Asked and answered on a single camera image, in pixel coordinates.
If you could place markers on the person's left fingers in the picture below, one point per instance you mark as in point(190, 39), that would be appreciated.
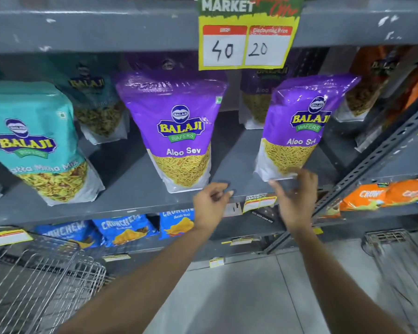
point(222, 194)

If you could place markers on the blue snack packet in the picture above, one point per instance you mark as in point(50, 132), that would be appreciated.
point(177, 224)
point(68, 233)
point(125, 229)

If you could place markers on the grey metal shelf rack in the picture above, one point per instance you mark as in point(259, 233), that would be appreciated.
point(90, 27)

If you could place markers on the purple snack packet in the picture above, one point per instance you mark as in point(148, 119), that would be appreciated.
point(299, 111)
point(256, 90)
point(174, 111)
point(153, 62)

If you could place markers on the yellow shelf price label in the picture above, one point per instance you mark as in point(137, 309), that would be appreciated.
point(216, 262)
point(116, 257)
point(259, 202)
point(7, 238)
point(244, 240)

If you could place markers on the teal snack packet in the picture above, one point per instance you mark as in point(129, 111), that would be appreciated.
point(97, 100)
point(31, 135)

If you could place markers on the person's right thumb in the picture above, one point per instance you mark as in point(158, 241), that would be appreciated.
point(278, 189)

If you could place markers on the person's right hand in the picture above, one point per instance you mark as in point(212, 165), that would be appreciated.
point(298, 205)

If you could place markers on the person's left hand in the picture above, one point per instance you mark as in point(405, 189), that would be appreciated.
point(205, 212)

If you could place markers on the person's right forearm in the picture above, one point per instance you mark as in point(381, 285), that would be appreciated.
point(338, 285)

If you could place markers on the flat orange snack packet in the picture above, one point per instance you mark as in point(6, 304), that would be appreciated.
point(411, 193)
point(365, 198)

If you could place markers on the yellow green price sign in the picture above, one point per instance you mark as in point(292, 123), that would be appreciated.
point(243, 38)

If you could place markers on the person's left forearm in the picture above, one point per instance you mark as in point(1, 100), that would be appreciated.
point(142, 285)

